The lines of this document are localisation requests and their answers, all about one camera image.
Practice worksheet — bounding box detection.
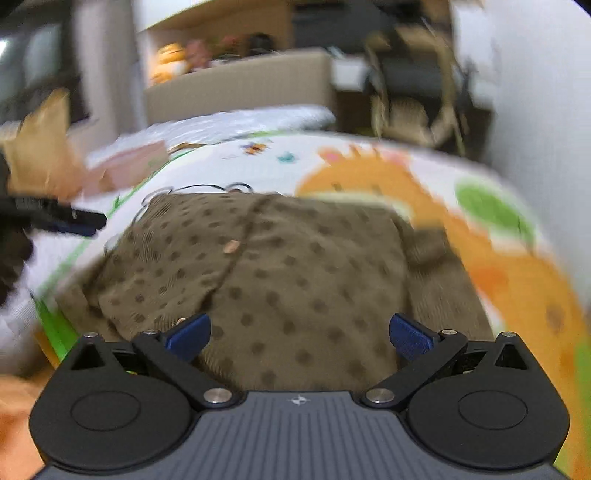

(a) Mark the beige office chair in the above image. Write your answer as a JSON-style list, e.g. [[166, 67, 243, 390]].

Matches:
[[365, 18, 481, 155]]

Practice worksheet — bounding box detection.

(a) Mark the cartoon printed blanket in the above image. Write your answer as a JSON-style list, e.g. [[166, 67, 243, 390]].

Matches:
[[32, 131, 591, 480]]

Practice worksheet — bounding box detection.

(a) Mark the black round appliance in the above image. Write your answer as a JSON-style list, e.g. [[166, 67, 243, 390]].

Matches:
[[247, 33, 273, 56]]

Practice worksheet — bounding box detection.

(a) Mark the pink plush toy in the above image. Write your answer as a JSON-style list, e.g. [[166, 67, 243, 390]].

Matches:
[[185, 39, 211, 72]]

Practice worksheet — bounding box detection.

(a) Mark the tan crumpled object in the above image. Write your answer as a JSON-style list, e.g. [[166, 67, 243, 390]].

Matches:
[[0, 89, 89, 201]]

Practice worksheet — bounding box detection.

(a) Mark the beige padded headboard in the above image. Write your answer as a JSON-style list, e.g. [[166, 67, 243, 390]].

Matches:
[[144, 50, 335, 125]]

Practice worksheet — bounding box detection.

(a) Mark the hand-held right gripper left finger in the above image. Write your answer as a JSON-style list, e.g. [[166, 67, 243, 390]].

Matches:
[[60, 313, 241, 409]]

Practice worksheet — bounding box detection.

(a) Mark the yellow plush duck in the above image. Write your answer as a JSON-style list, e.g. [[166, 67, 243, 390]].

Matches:
[[150, 42, 188, 85]]

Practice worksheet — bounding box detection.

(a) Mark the brown dotted corduroy garment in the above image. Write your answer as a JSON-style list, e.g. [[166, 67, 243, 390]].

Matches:
[[55, 191, 495, 393]]

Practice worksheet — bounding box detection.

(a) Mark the pink gift box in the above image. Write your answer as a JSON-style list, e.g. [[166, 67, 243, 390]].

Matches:
[[85, 141, 169, 195]]

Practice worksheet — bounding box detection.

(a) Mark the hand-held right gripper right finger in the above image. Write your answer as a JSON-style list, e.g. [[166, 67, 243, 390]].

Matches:
[[360, 313, 539, 409]]

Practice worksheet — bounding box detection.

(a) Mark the black monitor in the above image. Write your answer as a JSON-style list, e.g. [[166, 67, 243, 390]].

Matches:
[[293, 4, 398, 47]]

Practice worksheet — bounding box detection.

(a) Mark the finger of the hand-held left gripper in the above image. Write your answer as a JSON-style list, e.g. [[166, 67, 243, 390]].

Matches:
[[14, 196, 108, 237]]

